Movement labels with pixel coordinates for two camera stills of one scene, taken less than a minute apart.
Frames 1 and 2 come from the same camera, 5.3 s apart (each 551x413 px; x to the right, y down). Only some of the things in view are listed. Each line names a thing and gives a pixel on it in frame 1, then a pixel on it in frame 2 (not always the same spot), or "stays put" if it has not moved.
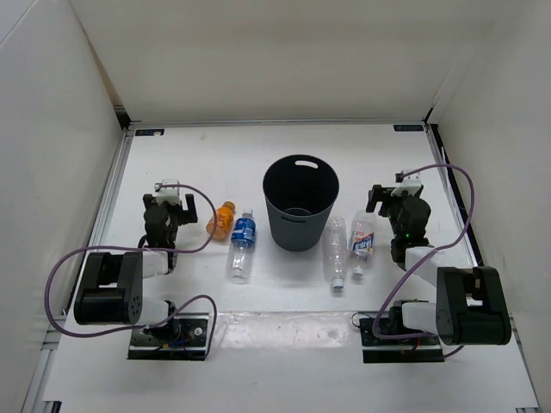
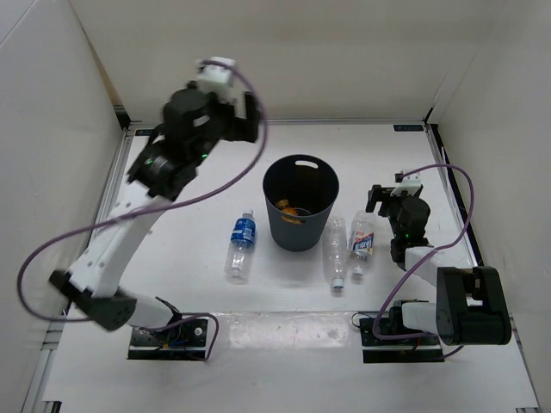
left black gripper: x=186 y=216 -> x=244 y=129
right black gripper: x=381 y=194 stays put
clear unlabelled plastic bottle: x=336 y=249 stays put
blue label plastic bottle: x=241 y=252 stays put
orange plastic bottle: x=224 y=220 -> x=282 y=204
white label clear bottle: x=362 y=239 stays put
